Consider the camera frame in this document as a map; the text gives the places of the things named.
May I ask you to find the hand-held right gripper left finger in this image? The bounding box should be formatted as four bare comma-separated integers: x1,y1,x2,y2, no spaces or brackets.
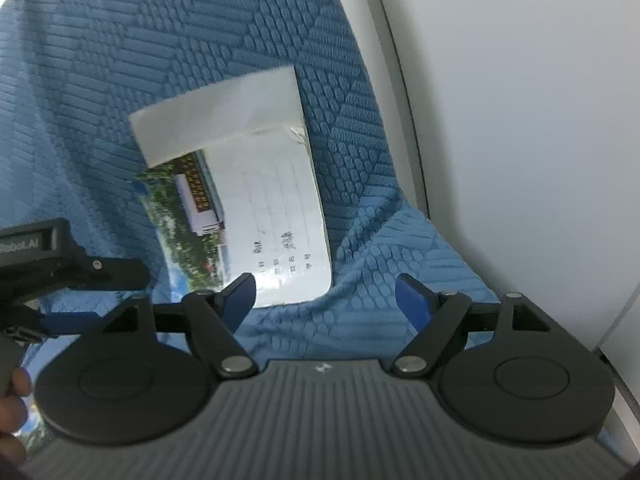
102,272,258,378

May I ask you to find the photo cover notebook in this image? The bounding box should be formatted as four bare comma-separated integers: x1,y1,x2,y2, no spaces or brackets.
136,127,334,309

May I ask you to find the person's left hand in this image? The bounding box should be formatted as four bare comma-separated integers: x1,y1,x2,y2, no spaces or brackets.
0,366,35,472

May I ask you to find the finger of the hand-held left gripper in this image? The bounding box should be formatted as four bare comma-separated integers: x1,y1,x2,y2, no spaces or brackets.
70,256,152,292
30,311,102,338

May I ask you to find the blue textured bed cover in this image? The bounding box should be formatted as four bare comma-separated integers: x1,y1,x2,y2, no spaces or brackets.
0,0,506,376

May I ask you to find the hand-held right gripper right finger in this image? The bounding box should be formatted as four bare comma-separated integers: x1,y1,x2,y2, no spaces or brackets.
391,274,551,378

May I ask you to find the white notebook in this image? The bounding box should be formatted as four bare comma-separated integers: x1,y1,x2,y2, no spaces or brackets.
129,65,307,168

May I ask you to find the white cabinet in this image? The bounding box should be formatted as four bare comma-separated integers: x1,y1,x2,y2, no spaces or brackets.
325,0,640,361

